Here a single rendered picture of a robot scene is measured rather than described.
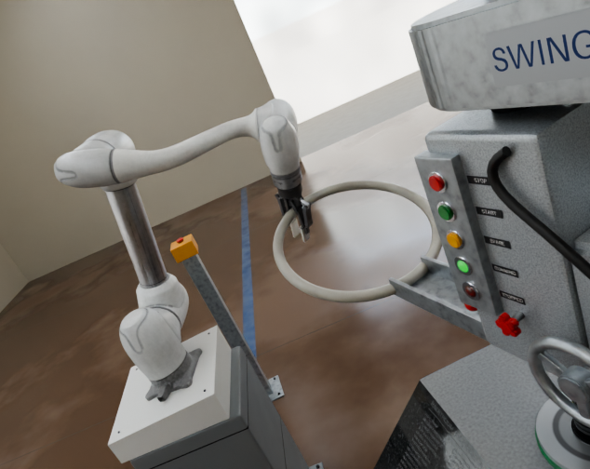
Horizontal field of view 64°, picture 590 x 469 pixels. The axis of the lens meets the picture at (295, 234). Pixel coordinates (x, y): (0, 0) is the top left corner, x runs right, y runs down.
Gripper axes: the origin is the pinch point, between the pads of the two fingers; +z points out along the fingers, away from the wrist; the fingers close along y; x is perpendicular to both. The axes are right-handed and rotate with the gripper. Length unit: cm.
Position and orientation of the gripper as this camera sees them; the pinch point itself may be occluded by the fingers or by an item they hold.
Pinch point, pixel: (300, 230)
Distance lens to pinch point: 156.5
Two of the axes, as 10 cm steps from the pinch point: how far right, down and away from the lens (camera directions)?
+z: 1.8, 7.1, 6.8
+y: 7.5, 3.4, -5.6
